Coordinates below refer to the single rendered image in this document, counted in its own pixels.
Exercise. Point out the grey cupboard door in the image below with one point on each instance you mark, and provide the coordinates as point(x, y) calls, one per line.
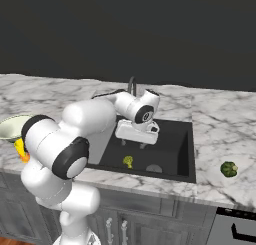
point(160, 230)
point(100, 227)

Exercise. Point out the black sink basin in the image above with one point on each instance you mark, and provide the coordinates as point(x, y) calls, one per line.
point(170, 145)

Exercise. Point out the yellow and orange cup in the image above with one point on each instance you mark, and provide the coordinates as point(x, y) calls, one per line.
point(22, 150)

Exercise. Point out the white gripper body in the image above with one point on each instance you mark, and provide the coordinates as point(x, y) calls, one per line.
point(135, 132)

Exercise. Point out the grey false drawer front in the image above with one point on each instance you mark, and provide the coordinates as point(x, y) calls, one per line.
point(133, 199)

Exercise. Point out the dark green broccoli head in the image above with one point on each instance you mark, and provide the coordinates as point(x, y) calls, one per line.
point(229, 169)

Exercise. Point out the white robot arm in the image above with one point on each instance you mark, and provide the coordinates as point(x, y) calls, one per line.
point(85, 117)

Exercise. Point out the pale green bowl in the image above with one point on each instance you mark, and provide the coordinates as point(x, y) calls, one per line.
point(11, 127)

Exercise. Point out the small green broccoli floret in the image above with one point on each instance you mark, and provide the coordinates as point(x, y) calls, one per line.
point(128, 161)

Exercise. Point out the grey cupboard run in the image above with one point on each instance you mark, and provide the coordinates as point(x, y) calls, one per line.
point(23, 212)

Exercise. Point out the dark grey tap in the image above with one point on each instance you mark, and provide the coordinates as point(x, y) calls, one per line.
point(132, 85)

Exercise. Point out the grey dishwasher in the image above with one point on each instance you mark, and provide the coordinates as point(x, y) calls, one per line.
point(231, 227)

